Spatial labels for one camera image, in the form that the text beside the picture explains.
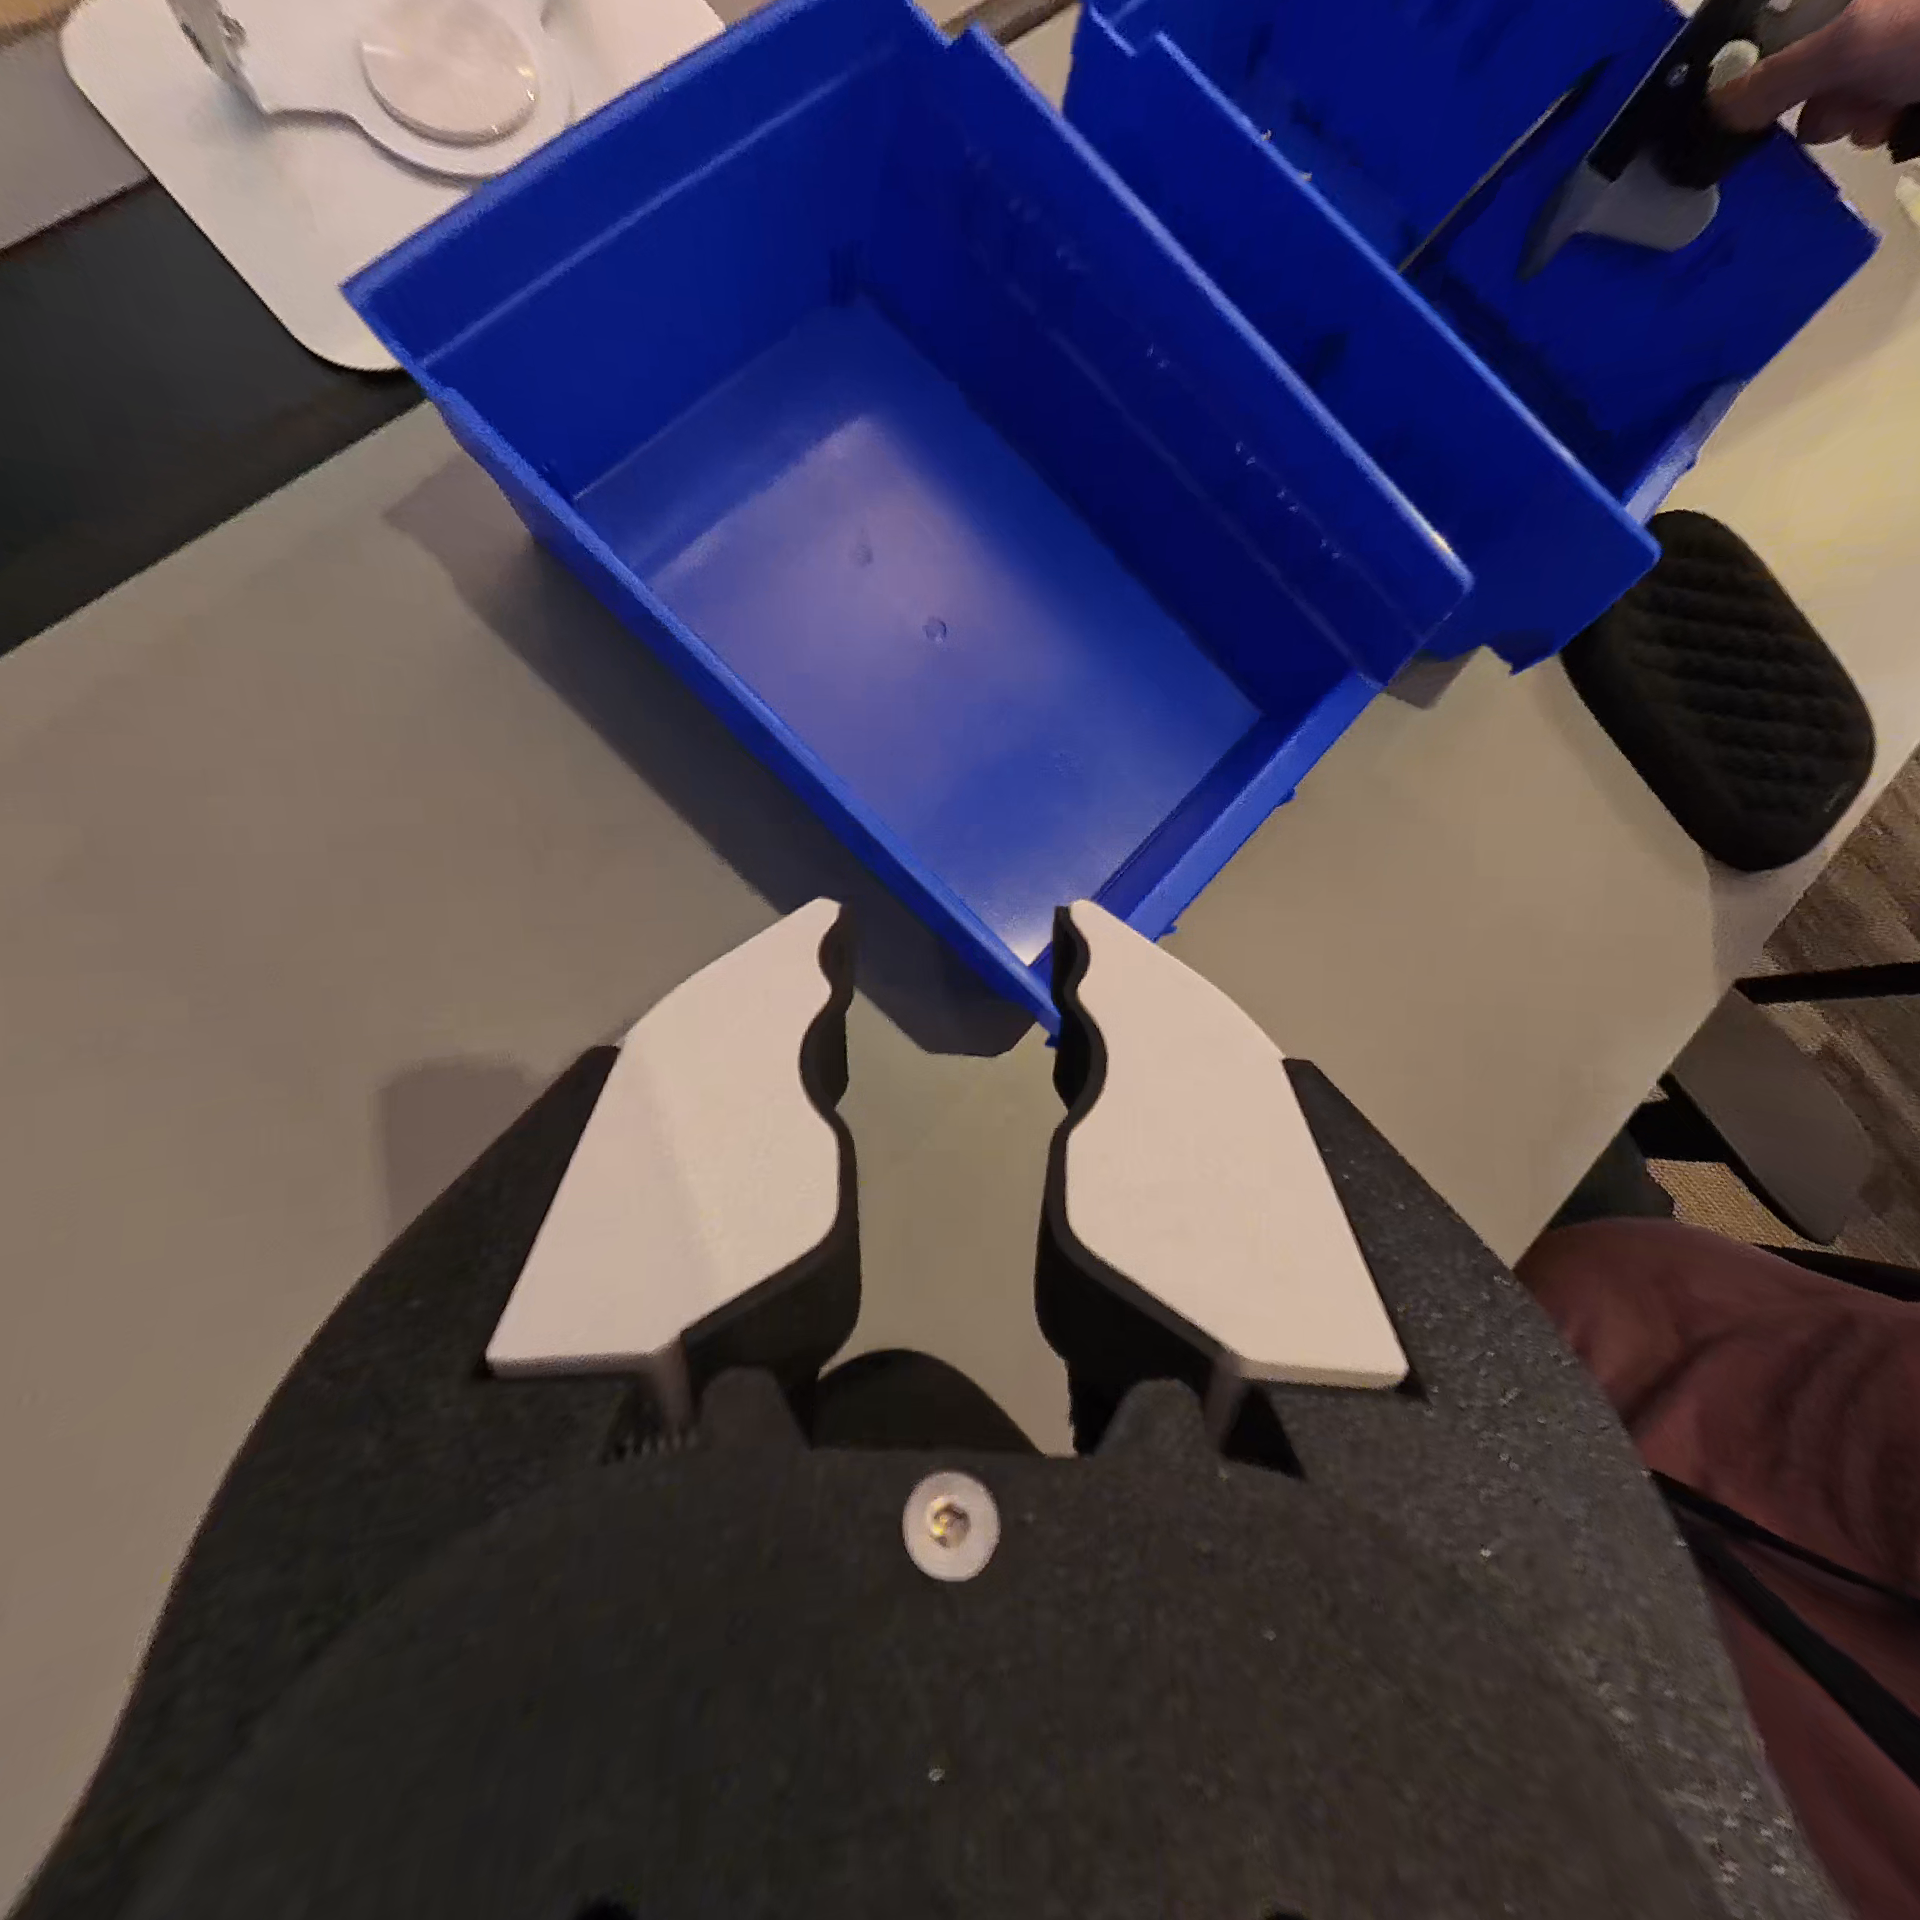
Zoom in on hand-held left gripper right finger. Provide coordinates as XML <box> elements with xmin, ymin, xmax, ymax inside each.
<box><xmin>1032</xmin><ymin>897</ymin><xmax>1414</xmax><ymax>1455</ymax></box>

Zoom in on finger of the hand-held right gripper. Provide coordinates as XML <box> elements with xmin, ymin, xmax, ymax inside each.
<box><xmin>1516</xmin><ymin>157</ymin><xmax>1608</xmax><ymax>282</ymax></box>
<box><xmin>1572</xmin><ymin>162</ymin><xmax>1727</xmax><ymax>255</ymax></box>

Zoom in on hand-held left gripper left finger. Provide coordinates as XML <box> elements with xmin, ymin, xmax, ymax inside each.
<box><xmin>483</xmin><ymin>897</ymin><xmax>865</xmax><ymax>1427</ymax></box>

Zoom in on blue bin with divider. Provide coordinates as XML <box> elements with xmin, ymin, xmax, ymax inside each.
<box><xmin>1061</xmin><ymin>0</ymin><xmax>1884</xmax><ymax>670</ymax></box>

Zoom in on plain blue bin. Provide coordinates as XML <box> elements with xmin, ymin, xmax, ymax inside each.
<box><xmin>340</xmin><ymin>0</ymin><xmax>1472</xmax><ymax>1041</ymax></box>

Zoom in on person's right hand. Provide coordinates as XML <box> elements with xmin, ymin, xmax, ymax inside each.
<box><xmin>1710</xmin><ymin>0</ymin><xmax>1920</xmax><ymax>161</ymax></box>

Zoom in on black chair armrest pad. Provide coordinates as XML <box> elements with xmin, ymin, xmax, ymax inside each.
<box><xmin>1561</xmin><ymin>510</ymin><xmax>1881</xmax><ymax>874</ymax></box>

